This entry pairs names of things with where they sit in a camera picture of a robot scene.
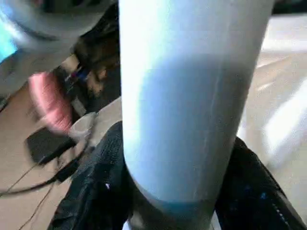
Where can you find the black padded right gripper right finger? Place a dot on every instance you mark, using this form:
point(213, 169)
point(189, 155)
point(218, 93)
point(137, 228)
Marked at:
point(254, 196)

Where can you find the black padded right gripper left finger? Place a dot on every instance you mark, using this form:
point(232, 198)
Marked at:
point(96, 187)

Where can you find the pink rounded object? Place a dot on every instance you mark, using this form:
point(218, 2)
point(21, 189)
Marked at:
point(49, 98)

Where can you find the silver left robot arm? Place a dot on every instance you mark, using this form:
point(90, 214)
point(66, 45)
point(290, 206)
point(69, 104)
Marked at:
point(48, 21)

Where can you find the white plastic table leg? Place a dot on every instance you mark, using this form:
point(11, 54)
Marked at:
point(192, 95)

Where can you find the white plastic table top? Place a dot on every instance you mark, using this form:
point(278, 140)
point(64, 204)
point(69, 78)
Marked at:
point(275, 95)

